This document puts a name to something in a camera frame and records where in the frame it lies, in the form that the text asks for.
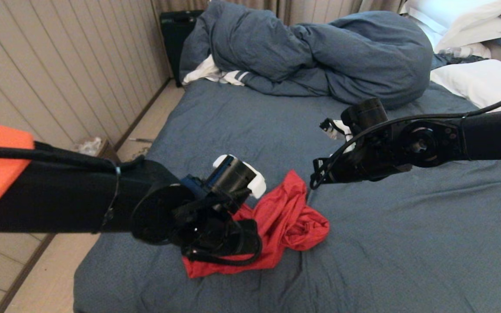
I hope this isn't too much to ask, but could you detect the red T-shirt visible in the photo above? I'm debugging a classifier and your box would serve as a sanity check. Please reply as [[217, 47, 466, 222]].
[[182, 170, 330, 279]]

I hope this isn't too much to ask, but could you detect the white striped garment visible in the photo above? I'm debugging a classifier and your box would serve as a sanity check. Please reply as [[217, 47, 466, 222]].
[[182, 54, 249, 87]]

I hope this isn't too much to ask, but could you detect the blue-grey bed sheet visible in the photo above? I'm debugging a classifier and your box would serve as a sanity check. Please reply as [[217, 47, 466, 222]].
[[73, 78, 501, 313]]

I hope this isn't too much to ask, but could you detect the black suitcase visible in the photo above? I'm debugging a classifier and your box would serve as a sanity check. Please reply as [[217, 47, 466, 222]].
[[159, 10, 204, 87]]

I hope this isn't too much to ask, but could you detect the large white pillow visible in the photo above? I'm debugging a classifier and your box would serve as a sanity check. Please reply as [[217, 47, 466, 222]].
[[430, 59, 501, 110]]

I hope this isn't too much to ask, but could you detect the crumpled blue-grey duvet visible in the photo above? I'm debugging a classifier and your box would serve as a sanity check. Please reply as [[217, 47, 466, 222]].
[[180, 0, 433, 110]]

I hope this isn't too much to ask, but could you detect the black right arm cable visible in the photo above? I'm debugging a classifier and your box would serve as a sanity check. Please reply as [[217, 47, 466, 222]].
[[311, 89, 501, 190]]

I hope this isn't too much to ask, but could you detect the clear plastic bin bag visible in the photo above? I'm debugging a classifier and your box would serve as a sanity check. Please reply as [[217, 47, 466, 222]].
[[76, 137, 102, 156]]

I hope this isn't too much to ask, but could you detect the clear plastic bottle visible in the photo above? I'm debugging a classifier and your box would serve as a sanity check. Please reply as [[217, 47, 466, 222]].
[[438, 47, 473, 59]]

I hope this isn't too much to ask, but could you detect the brown trash bin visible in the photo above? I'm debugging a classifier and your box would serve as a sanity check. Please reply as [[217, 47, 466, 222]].
[[74, 138, 119, 163]]

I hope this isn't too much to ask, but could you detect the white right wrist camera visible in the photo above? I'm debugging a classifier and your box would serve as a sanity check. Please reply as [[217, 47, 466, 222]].
[[319, 118, 351, 140]]

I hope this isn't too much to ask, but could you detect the pair of slippers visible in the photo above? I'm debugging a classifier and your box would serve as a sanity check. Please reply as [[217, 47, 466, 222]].
[[125, 147, 150, 160]]

